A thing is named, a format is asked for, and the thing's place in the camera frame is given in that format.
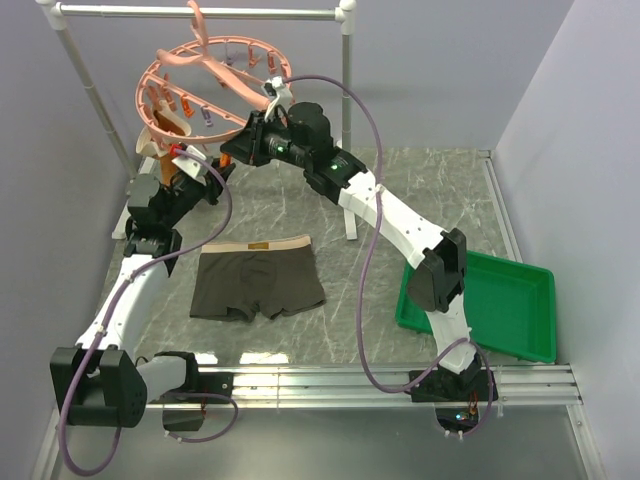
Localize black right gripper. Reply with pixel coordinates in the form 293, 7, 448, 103
220, 112, 310, 171

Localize dark brown boxer underwear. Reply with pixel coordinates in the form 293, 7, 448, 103
189, 234, 326, 322

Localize pink round clip hanger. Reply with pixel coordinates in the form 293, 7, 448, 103
134, 0, 294, 151

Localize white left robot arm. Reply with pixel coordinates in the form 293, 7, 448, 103
50, 164, 235, 428

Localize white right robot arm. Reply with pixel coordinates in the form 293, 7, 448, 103
220, 102, 493, 402

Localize orange brown hanging underwear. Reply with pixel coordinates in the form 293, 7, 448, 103
136, 100, 192, 186

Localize white metal clothes rack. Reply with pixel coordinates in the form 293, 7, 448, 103
34, 0, 361, 242

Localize green plastic tray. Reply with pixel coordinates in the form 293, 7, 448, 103
395, 251, 556, 363

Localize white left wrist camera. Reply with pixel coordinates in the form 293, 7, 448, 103
171, 144, 210, 184

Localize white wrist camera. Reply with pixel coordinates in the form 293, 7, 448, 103
171, 144, 210, 184
262, 76, 293, 121

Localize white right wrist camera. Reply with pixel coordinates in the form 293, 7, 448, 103
262, 76, 293, 121

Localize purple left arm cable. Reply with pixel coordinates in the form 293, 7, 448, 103
57, 149, 240, 476

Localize aluminium mounting rail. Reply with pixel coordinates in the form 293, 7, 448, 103
54, 364, 584, 411

